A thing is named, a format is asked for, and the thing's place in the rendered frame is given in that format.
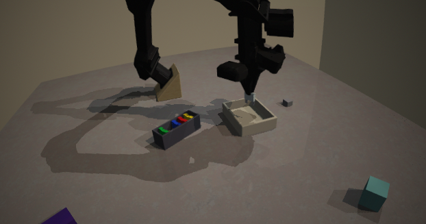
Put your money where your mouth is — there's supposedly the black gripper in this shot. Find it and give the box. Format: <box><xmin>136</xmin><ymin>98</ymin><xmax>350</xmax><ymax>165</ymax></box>
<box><xmin>217</xmin><ymin>35</ymin><xmax>266</xmax><ymax>95</ymax></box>

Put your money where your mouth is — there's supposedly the teal cube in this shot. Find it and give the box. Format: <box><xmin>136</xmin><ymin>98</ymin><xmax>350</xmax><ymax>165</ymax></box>
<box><xmin>358</xmin><ymin>176</ymin><xmax>390</xmax><ymax>212</ymax></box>

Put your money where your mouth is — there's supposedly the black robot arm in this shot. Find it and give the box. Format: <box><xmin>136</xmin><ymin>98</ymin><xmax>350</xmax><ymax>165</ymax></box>
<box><xmin>126</xmin><ymin>0</ymin><xmax>294</xmax><ymax>89</ymax></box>

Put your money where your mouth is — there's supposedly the green fuse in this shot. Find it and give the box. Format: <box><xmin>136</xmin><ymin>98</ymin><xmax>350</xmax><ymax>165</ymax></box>
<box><xmin>158</xmin><ymin>127</ymin><xmax>168</xmax><ymax>135</ymax></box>

